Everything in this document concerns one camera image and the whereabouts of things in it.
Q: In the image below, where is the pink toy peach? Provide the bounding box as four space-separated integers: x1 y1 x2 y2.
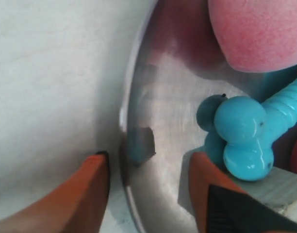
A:
208 0 297 73

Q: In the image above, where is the turquoise rubber bone toy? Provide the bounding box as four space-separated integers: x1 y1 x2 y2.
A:
196 78 297 182

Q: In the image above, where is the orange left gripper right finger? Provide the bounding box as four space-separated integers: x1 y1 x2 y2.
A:
188 152 297 233

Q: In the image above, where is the light wooden cube block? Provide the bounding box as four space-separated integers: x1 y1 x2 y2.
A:
240 167 297 213

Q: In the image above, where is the round silver metal plate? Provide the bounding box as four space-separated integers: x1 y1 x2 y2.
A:
118 0 297 233

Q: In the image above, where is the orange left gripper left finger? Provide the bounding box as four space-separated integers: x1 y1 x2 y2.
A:
0 151 109 233

